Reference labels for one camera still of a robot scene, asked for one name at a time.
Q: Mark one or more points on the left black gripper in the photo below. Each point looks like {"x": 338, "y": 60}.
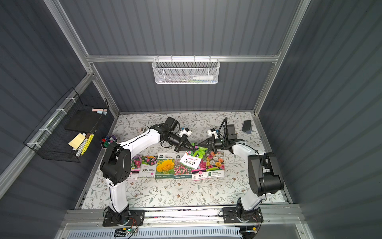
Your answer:
{"x": 182, "y": 142}

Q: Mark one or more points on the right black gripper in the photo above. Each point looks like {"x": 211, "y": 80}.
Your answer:
{"x": 213, "y": 143}

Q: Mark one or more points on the green leaf seed packet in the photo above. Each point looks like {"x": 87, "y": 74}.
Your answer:
{"x": 194, "y": 158}

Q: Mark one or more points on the multicolour roses seed packet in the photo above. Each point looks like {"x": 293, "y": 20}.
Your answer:
{"x": 215, "y": 164}

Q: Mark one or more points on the red pink field seed packet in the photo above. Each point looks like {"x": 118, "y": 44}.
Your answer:
{"x": 181, "y": 171}

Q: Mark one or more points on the yellow sunflower seed packet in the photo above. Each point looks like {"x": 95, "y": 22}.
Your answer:
{"x": 165, "y": 166}

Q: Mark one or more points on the pink carnation seed packet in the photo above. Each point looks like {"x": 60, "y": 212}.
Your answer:
{"x": 201, "y": 172}

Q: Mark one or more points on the purple pink flower seed packet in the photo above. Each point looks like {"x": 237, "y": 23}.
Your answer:
{"x": 135, "y": 167}

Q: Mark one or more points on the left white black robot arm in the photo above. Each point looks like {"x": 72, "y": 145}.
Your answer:
{"x": 116, "y": 162}

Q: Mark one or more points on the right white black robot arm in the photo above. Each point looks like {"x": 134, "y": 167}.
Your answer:
{"x": 264, "y": 173}

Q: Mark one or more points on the black rectangular eraser block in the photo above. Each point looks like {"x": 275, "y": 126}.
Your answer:
{"x": 247, "y": 126}

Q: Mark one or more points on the small white pink clip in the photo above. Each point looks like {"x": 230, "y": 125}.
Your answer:
{"x": 142, "y": 130}

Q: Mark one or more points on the white bottle in basket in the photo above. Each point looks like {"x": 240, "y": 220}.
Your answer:
{"x": 204, "y": 78}

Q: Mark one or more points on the pink marker cup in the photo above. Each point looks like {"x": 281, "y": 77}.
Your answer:
{"x": 106, "y": 141}

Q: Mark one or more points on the black notebook in basket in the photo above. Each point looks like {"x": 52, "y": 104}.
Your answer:
{"x": 84, "y": 122}

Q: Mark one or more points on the yellow sticky note pad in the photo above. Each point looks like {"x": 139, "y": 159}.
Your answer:
{"x": 77, "y": 141}

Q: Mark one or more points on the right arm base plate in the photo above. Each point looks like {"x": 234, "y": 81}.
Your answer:
{"x": 237, "y": 215}

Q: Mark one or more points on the white wire mesh basket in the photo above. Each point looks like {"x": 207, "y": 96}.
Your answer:
{"x": 182, "y": 72}

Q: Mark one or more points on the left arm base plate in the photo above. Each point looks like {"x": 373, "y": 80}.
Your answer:
{"x": 127, "y": 218}

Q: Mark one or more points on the black wire wall basket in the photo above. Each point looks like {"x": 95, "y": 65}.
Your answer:
{"x": 68, "y": 133}

